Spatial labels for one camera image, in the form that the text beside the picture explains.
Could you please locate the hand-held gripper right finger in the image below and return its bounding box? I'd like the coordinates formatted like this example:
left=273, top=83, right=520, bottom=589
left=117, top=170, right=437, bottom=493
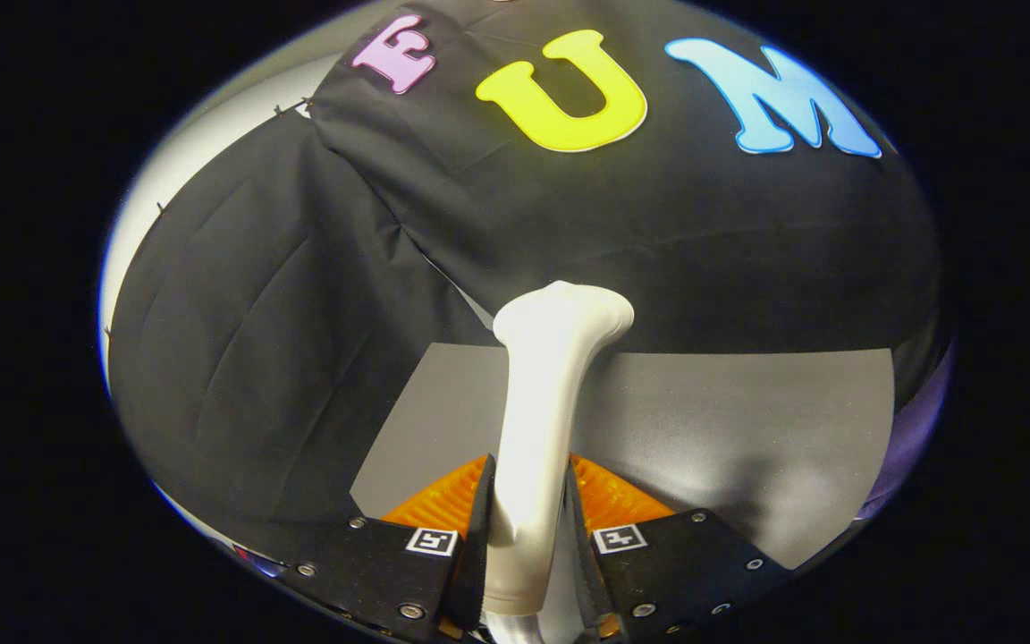
left=563, top=453, right=789, bottom=643

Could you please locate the black backdrop cloth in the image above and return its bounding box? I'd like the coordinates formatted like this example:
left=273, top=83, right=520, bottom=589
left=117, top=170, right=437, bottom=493
left=108, top=0, right=945, bottom=538

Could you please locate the purple corduroy jacket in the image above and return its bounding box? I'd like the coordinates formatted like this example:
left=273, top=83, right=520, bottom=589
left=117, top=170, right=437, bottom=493
left=855, top=344, right=956, bottom=521

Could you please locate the white garment steamer head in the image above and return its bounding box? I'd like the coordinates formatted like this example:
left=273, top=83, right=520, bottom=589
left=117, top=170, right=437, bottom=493
left=482, top=281, right=636, bottom=618

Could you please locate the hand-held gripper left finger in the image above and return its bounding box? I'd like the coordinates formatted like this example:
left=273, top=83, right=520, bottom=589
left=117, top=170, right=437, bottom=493
left=278, top=453, right=497, bottom=644

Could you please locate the grey cabinet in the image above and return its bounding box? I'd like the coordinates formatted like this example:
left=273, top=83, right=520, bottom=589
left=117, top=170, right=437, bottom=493
left=350, top=343, right=896, bottom=570

